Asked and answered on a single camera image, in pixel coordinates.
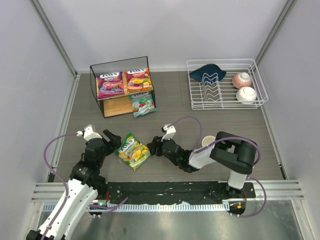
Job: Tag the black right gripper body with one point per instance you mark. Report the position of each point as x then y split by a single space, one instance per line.
160 146

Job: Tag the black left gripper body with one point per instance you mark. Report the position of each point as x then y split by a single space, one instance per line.
107 143

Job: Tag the green Fox's spring tea bag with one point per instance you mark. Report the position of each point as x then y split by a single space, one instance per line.
133 152

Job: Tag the teal Fox's blossom candy bag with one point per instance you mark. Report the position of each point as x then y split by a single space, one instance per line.
142 104

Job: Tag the purple Fox's berries candy bag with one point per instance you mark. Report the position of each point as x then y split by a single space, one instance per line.
110 85

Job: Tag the orange Fox's fruits candy bag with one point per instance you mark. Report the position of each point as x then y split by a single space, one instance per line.
138 80

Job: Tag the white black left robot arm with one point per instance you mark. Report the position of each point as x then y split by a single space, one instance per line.
84 185

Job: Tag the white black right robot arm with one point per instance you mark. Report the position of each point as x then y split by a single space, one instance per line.
236 153

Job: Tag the light blue mug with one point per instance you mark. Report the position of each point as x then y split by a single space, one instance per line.
207 140

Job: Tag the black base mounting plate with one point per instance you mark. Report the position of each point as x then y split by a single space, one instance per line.
176 192

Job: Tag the dark blue plate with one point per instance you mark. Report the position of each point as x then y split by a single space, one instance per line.
208 74

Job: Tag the white bowl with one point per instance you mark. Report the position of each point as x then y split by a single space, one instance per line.
246 95

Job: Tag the pink patterned bowl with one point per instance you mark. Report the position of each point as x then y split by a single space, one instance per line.
241 80

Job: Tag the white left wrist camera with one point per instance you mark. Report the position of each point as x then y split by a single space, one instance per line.
88 133

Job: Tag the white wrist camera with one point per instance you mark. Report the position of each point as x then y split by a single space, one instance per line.
168 132
88 133

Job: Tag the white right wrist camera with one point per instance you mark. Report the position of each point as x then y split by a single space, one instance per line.
168 132

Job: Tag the black wire wooden shelf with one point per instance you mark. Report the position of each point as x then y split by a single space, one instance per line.
120 104

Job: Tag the white wire dish rack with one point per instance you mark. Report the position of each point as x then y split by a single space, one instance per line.
222 94

